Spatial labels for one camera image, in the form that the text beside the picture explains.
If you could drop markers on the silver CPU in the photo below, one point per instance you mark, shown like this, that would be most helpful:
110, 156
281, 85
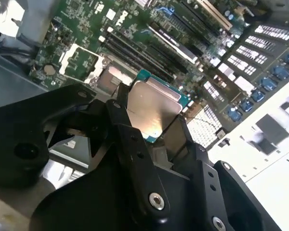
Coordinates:
154, 106

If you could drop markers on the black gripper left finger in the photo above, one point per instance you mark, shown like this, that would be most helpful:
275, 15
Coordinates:
17, 134

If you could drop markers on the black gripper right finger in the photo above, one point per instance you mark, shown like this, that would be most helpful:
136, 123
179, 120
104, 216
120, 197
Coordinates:
219, 197

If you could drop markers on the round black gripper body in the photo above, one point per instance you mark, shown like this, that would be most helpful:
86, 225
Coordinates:
91, 204

